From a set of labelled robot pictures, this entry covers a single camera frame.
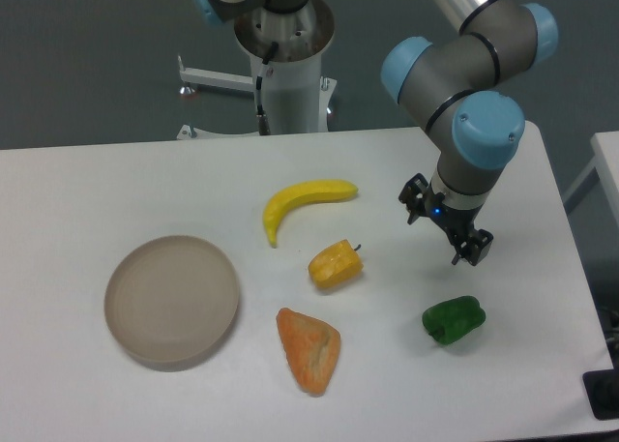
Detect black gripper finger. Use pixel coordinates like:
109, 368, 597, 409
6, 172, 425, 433
398, 173, 428, 225
452, 228, 493, 266

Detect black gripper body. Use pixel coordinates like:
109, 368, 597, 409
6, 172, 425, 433
422, 190, 481, 246

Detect green bell pepper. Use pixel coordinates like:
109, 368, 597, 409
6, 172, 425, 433
422, 296, 486, 345

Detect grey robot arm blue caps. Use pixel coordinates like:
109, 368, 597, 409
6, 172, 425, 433
194, 0, 558, 265

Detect yellow bell pepper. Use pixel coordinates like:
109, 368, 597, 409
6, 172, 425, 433
308, 239, 364, 289

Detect yellow banana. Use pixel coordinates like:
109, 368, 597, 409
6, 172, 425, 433
262, 179, 359, 248

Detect white side table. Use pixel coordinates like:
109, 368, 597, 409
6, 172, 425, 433
561, 131, 619, 221

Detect orange carrot piece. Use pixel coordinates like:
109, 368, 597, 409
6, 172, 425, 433
276, 308, 341, 397

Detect black device at table edge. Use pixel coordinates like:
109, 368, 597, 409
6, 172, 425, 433
582, 368, 619, 421

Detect beige round plate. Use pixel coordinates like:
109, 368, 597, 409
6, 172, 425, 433
103, 235, 241, 371

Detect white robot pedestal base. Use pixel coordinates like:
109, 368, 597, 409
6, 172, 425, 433
178, 0, 337, 135

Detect black cable on pedestal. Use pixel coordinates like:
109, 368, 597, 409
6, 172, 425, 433
253, 41, 280, 136

